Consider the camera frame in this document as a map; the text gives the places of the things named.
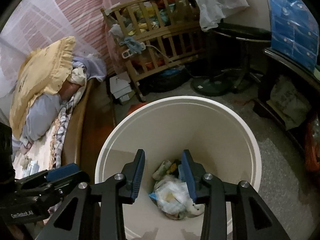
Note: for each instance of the trash pile in bin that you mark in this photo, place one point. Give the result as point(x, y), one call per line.
point(170, 192)

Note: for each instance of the wooden baby crib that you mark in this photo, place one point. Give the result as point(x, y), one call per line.
point(170, 30)

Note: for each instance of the brown wooden bed frame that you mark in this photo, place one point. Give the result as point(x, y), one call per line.
point(92, 121)

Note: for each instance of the lavender grey blanket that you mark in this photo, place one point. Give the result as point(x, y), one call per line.
point(46, 107)

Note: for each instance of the white power strip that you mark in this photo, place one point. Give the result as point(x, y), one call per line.
point(133, 49)

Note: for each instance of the cream round trash bin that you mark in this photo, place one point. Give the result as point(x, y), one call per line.
point(215, 136)

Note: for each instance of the blue plastic storage box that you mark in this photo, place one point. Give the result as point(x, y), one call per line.
point(295, 32)

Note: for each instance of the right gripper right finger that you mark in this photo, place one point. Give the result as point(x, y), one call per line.
point(193, 173)

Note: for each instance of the yellow ruffled pillow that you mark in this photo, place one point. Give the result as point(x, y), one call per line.
point(44, 71)

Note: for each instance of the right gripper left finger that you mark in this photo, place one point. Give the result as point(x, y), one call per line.
point(133, 173)

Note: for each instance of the white cardboard boxes stack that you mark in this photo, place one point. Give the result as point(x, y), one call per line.
point(120, 87)

